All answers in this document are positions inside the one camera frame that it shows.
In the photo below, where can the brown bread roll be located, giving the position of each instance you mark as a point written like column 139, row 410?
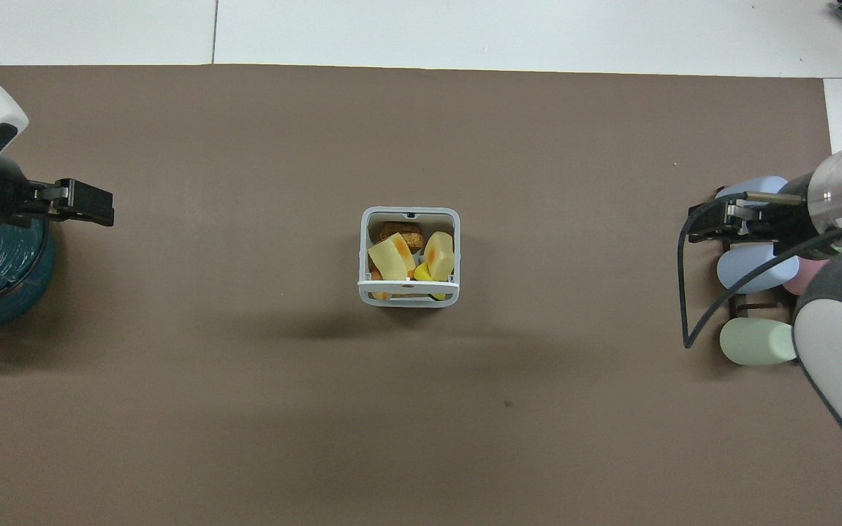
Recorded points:
column 403, row 234

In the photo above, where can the pink cup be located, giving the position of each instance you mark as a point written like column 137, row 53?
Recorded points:
column 808, row 277

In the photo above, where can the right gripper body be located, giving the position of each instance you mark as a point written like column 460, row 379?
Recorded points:
column 790, row 219

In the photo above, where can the white square basket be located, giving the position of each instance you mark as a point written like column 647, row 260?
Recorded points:
column 408, row 302

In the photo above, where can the light green cup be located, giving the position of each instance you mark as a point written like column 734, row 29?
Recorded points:
column 753, row 341

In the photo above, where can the small yellow toy food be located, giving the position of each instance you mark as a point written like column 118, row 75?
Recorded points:
column 422, row 273

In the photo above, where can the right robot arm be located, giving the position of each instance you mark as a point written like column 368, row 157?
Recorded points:
column 837, row 343

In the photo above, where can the light blue cup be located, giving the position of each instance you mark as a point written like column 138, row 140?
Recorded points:
column 746, row 270
column 750, row 185

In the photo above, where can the yellow toast slice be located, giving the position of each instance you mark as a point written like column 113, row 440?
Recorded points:
column 438, row 256
column 390, row 259

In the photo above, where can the orange toy food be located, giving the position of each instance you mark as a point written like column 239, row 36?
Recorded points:
column 379, row 286

